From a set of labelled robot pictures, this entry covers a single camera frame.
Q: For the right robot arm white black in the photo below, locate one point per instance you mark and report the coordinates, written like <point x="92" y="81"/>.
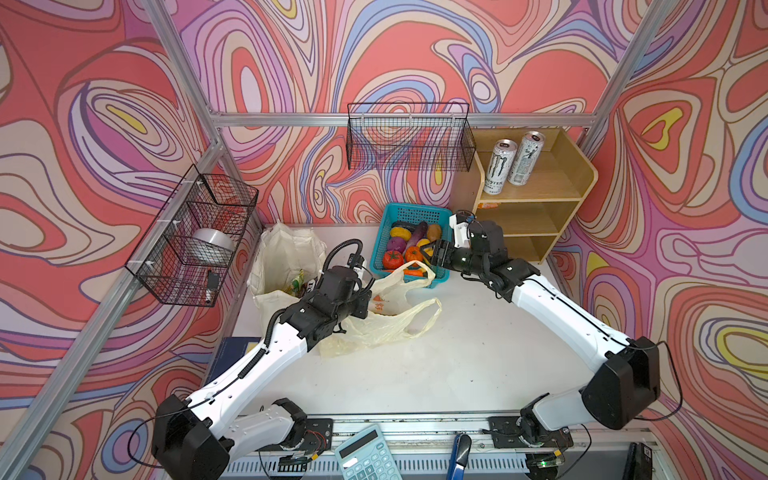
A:
<point x="625" y="372"/>

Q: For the white Monster can left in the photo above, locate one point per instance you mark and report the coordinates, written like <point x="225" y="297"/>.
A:
<point x="501" y="160"/>

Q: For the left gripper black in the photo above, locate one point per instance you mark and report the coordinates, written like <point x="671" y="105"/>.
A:
<point x="362" y="299"/>

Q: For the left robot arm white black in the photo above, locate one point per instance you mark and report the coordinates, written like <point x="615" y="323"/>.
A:
<point x="199" y="436"/>

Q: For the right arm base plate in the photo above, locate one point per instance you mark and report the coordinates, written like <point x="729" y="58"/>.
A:
<point x="515" y="432"/>

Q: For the yellowish plastic grocery bag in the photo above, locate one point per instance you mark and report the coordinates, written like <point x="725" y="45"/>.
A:
<point x="391" y="316"/>

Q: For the teal calculator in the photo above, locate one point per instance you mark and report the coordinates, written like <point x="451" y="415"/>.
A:
<point x="366" y="456"/>

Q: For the orange toy pepper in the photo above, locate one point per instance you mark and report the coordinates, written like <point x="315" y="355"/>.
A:
<point x="413" y="253"/>

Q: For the green snack packet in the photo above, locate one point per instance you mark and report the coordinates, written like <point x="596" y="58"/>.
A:
<point x="298" y="285"/>

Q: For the brown toy potato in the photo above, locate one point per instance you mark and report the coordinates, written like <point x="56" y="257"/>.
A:
<point x="434" y="232"/>

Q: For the red toy tomato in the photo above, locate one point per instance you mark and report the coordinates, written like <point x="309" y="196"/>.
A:
<point x="392" y="260"/>

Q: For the light purple toy eggplant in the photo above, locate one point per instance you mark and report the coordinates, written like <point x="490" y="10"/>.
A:
<point x="418" y="233"/>

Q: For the yellow toy corn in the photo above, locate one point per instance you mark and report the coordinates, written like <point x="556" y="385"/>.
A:
<point x="400" y="232"/>

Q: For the black device bottom right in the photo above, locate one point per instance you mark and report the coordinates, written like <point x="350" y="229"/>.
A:
<point x="639" y="462"/>

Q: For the black wire basket back wall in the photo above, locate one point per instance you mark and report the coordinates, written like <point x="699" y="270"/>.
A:
<point x="409" y="136"/>

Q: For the white energy can right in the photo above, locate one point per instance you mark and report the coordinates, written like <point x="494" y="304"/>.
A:
<point x="528" y="152"/>

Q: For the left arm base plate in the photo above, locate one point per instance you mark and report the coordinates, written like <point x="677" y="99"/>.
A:
<point x="313" y="437"/>

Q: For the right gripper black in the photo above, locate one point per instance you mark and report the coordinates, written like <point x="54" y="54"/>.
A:
<point x="438" y="247"/>

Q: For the blue book on table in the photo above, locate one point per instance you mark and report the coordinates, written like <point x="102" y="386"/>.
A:
<point x="230" y="350"/>

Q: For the beige canvas tote bag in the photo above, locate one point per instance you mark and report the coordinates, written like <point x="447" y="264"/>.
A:
<point x="282" y="252"/>

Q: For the black wire basket wall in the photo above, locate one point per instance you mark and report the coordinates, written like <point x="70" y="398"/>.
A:
<point x="409" y="136"/>
<point x="201" y="227"/>

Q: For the wooden shelf unit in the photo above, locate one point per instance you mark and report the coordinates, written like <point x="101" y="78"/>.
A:
<point x="533" y="216"/>

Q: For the silver tape roll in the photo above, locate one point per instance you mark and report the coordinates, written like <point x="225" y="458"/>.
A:
<point x="211" y="247"/>

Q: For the black wire basket left wall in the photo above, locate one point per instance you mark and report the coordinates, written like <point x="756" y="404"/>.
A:
<point x="201" y="227"/>

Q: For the blue handled tool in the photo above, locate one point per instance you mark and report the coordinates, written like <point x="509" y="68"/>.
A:
<point x="459" y="459"/>

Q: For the purple toy onion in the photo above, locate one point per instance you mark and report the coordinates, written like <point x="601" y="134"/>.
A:
<point x="397" y="244"/>

